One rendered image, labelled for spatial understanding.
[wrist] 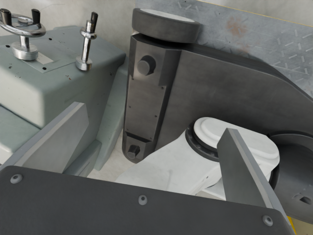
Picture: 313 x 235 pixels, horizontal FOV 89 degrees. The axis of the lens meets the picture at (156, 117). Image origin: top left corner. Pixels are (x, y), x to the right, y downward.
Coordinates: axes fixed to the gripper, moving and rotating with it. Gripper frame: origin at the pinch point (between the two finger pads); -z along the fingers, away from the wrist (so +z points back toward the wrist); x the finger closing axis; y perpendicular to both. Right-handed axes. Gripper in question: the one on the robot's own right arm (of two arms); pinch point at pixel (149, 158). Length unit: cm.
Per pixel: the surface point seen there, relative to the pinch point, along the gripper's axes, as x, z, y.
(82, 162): 48, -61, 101
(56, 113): 39, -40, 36
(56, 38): 51, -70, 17
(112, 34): 37, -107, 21
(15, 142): 44, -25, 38
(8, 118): 51, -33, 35
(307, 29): -39, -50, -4
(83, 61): 31, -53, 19
